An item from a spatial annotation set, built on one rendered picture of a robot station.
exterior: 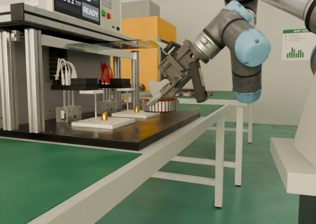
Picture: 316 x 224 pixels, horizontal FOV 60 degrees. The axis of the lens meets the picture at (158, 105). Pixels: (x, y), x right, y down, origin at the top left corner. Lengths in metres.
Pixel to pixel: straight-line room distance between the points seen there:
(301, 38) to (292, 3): 5.36
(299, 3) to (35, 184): 0.71
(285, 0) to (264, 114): 5.36
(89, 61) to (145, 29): 3.48
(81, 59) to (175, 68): 0.57
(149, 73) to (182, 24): 2.17
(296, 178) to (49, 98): 0.85
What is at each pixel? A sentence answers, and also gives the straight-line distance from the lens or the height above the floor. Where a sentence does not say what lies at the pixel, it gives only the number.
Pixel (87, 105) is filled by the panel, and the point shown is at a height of 0.80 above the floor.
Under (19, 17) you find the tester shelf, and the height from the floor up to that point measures 1.08.
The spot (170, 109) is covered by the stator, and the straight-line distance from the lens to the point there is 0.77.
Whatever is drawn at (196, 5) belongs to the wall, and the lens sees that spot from 6.48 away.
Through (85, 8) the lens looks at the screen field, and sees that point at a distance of 1.09.
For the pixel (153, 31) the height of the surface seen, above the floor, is 1.70.
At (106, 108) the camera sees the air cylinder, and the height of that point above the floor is 0.80.
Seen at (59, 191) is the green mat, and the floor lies 0.75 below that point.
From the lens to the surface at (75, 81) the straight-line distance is 0.94.
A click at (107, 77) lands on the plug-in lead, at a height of 0.93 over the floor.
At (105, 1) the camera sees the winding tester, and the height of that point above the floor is 1.23.
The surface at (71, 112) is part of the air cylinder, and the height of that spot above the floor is 0.80.
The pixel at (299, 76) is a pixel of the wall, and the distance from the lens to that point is 6.12.
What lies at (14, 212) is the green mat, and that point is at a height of 0.75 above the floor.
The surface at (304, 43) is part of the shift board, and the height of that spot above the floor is 1.62.
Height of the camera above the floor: 0.92
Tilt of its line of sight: 5 degrees down
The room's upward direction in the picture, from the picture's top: straight up
